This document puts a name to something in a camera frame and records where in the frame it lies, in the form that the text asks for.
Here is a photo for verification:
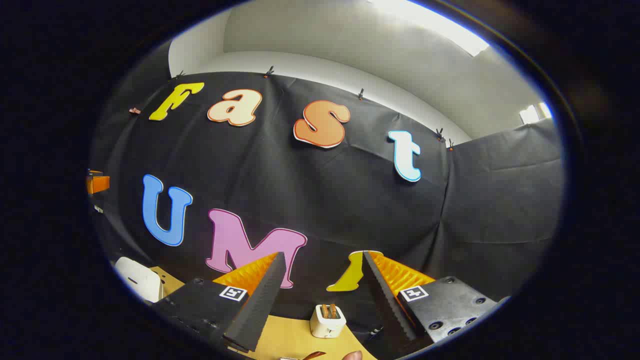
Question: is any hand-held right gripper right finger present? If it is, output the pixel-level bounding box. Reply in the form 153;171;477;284
362;250;512;358

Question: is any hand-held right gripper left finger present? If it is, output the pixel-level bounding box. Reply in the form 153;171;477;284
150;251;287;353

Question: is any white rice cooker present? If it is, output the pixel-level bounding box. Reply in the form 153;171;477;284
114;256;164;304

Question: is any white toaster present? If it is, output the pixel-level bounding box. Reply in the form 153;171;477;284
309;303;348;339

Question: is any black backdrop cloth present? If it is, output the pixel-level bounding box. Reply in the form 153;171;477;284
89;70;566;346

